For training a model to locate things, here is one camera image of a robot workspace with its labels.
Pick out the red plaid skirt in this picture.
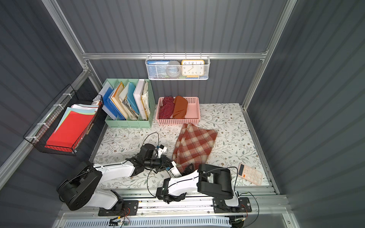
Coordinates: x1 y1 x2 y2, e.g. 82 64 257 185
173 123 218 173

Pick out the red polka dot skirt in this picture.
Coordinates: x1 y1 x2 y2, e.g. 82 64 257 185
158 96 175 119

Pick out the pink plastic basket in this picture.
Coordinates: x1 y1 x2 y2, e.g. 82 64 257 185
155 97 201 125

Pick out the rust brown skirt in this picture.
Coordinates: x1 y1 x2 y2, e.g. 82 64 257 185
173 96 188 119

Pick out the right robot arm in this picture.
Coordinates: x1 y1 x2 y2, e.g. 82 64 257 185
156 164 239 208

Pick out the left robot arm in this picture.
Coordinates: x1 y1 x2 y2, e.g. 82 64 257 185
57 143 181 216

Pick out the grey tape roll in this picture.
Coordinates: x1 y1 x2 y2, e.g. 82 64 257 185
165 60 181 78

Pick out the floral table mat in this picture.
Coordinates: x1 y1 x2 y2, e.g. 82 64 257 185
93 104 272 192

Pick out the green file organizer box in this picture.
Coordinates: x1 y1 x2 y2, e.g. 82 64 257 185
100 78 156 128

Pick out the blue folder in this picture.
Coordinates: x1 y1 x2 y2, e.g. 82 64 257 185
101 86 126 120

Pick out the white calculator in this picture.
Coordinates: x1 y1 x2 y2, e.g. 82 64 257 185
238 163 263 186

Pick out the white binder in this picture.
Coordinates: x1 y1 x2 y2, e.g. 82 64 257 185
133 79 147 120

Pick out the red paper stack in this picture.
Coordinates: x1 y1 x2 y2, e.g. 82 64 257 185
45 111 95 152

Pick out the blue box in basket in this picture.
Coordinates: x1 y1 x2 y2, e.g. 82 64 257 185
146 60 170 79

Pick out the yellow alarm clock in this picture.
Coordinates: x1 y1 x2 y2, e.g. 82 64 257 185
181 59 205 78

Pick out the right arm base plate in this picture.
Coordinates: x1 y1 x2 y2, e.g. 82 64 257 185
213 197 252 213

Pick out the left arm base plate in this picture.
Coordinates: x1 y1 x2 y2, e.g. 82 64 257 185
98 200 139 217

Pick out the black wire wall basket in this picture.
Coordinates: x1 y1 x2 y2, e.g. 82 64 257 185
23 85 104 156

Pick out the white wire wall basket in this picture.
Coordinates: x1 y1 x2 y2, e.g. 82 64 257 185
145 55 211 80

